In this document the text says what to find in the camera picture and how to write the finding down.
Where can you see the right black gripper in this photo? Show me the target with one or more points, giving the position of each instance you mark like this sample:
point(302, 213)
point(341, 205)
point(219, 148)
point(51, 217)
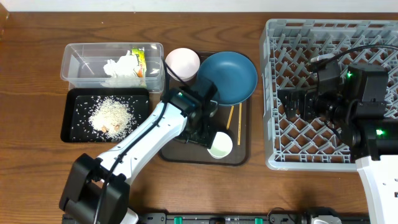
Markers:
point(293, 95)

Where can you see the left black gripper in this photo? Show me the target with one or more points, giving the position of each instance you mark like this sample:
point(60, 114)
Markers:
point(208, 140)

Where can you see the white paper cup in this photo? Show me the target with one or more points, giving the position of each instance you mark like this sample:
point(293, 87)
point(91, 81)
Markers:
point(221, 147)

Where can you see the yellow snack wrapper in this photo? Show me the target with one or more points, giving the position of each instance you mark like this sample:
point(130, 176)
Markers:
point(141, 66)

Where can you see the pile of rice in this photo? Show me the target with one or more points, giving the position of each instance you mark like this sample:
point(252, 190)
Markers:
point(101, 118)

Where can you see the white tissue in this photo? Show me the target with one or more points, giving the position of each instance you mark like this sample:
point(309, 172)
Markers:
point(121, 72)

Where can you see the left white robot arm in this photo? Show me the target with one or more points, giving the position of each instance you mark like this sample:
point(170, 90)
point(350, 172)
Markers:
point(97, 189)

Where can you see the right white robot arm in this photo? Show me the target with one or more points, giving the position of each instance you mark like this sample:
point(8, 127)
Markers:
point(357, 107)

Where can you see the grey dishwasher rack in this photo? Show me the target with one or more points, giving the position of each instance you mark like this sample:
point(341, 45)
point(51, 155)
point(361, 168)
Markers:
point(286, 47)

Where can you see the black waste tray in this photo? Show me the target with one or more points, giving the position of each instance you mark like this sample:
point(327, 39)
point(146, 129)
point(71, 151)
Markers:
point(74, 93)

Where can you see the dark blue plate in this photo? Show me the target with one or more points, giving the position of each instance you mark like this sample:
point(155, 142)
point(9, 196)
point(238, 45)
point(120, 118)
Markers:
point(232, 73)

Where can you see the pink bowl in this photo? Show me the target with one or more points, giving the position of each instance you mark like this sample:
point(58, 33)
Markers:
point(184, 62)

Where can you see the clear plastic bin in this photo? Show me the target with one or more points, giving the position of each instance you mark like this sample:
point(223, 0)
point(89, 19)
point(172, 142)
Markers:
point(82, 64)

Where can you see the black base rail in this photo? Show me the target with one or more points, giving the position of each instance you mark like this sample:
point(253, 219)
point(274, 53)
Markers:
point(275, 216)

